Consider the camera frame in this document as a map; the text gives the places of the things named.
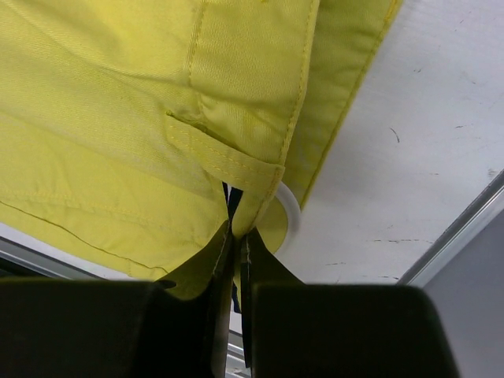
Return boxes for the yellow-green trousers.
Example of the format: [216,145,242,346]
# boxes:
[1,1,401,280]

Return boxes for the aluminium frame rail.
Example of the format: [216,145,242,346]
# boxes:
[1,176,503,377]

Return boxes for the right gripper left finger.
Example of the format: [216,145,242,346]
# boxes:
[157,220,232,377]

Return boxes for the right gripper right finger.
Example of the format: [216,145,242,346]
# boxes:
[239,228,302,377]

